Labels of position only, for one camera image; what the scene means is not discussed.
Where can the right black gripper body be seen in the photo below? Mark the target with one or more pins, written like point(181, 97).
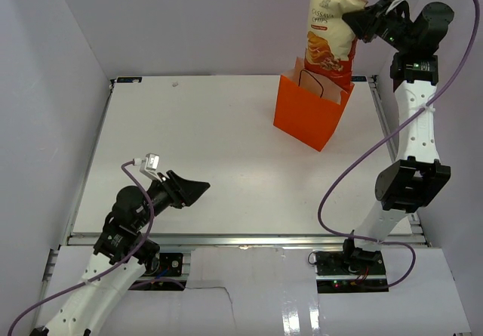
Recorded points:
point(390, 26)

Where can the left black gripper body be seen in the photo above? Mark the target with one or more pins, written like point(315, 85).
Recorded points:
point(162, 195)

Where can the orange chips bag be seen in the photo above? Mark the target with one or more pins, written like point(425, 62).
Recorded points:
point(330, 48)

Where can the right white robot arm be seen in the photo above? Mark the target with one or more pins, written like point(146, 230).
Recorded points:
point(417, 175)

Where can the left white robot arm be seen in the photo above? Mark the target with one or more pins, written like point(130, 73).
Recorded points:
point(122, 253)

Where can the orange paper bag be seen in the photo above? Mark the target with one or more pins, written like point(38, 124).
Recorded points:
point(309, 106)

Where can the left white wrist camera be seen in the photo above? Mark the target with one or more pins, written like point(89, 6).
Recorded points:
point(148, 166)

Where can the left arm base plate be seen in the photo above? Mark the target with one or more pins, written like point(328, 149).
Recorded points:
point(163, 274)

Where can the aluminium table frame rail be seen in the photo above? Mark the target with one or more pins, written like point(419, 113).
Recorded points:
point(246, 240)

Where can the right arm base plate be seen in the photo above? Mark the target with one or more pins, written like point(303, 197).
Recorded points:
point(337, 275)

